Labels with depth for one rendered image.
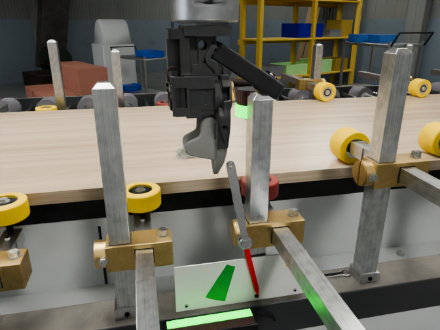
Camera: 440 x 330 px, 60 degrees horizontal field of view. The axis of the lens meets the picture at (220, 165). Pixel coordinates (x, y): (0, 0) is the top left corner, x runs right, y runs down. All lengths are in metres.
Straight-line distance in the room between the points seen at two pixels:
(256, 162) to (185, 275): 0.25
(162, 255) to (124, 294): 0.11
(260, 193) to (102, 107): 0.31
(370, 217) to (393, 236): 0.38
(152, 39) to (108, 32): 3.83
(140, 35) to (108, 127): 9.78
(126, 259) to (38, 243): 0.31
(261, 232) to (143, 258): 0.22
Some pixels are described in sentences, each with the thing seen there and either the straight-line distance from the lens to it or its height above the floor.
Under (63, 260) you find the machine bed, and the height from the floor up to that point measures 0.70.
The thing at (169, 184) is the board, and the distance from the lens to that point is 0.82.
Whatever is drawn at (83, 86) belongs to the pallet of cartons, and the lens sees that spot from 4.87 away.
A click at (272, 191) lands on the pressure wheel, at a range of 0.79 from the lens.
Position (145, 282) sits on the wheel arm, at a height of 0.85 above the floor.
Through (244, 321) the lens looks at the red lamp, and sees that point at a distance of 0.76.
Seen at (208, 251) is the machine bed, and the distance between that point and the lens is 0.98.
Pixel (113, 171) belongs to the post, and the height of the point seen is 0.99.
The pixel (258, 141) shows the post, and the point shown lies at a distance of 0.65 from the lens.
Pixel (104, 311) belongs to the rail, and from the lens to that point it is 0.81.
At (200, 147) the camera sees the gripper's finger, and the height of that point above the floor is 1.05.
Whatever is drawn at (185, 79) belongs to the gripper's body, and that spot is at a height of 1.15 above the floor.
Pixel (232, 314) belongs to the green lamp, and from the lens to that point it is 0.77.
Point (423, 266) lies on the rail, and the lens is 1.00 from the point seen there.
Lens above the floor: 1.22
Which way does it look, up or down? 20 degrees down
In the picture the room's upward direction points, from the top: straight up
